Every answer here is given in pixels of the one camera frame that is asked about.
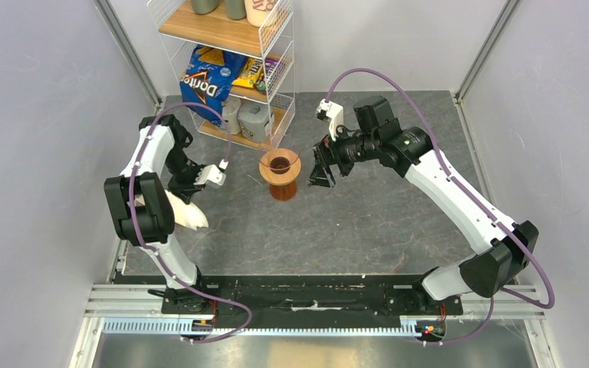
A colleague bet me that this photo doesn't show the cream cup on shelf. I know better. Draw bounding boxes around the cream cup on shelf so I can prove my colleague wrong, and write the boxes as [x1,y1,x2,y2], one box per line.
[244,0,278,28]

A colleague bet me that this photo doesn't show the white paper coffee filters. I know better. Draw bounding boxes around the white paper coffee filters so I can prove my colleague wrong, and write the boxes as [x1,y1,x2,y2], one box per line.
[166,191,209,230]

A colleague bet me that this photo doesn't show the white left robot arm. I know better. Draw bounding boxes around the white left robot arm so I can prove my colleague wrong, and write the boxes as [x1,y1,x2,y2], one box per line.
[104,114,210,314]

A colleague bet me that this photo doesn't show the yellow snack bag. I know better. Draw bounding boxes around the yellow snack bag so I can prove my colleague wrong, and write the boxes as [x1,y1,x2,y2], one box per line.
[232,57,279,95]

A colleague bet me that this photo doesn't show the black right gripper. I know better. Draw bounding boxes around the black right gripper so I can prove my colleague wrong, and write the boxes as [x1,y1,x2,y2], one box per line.
[305,120,379,189]

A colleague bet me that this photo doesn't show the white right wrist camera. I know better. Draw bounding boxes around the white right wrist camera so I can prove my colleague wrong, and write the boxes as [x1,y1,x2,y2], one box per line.
[315,99,344,141]

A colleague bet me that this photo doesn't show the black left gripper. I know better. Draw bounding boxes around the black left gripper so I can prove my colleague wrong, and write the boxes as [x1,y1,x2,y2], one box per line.
[164,144,207,205]

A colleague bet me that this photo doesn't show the grey jug on shelf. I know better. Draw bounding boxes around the grey jug on shelf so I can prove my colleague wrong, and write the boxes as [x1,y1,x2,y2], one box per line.
[237,101,275,143]

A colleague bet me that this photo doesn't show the white paper roll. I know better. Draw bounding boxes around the white paper roll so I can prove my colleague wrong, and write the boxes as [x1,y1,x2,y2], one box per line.
[222,96,242,135]

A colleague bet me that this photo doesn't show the white wire shelf rack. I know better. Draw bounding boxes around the white wire shelf rack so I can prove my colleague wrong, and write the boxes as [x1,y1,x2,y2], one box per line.
[146,1,295,150]

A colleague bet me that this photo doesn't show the amber glass carafe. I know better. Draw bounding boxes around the amber glass carafe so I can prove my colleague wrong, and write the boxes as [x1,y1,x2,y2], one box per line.
[268,182,298,202]

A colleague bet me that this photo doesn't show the green can on shelf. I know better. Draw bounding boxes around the green can on shelf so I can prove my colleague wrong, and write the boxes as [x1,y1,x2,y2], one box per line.
[190,0,219,15]

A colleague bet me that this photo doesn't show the blue Doritos chip bag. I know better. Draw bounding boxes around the blue Doritos chip bag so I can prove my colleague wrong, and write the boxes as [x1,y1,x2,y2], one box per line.
[179,44,248,126]

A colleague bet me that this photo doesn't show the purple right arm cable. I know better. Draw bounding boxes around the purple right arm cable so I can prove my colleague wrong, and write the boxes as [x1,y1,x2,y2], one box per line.
[324,68,555,347]

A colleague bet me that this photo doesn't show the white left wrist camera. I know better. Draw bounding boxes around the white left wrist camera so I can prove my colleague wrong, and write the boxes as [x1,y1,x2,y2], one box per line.
[194,159,229,188]

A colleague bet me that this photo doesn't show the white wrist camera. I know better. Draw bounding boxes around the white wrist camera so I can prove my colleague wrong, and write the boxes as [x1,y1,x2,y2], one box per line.
[194,159,229,188]
[315,99,344,141]

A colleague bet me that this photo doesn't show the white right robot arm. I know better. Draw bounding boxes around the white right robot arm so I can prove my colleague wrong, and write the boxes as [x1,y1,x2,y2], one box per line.
[308,96,538,314]

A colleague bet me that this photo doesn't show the wooden ring dripper stand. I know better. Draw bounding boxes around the wooden ring dripper stand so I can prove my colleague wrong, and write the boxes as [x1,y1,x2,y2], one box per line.
[258,148,301,186]

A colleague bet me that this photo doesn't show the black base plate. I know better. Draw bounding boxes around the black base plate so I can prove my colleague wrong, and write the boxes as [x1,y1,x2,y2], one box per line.
[146,275,466,343]

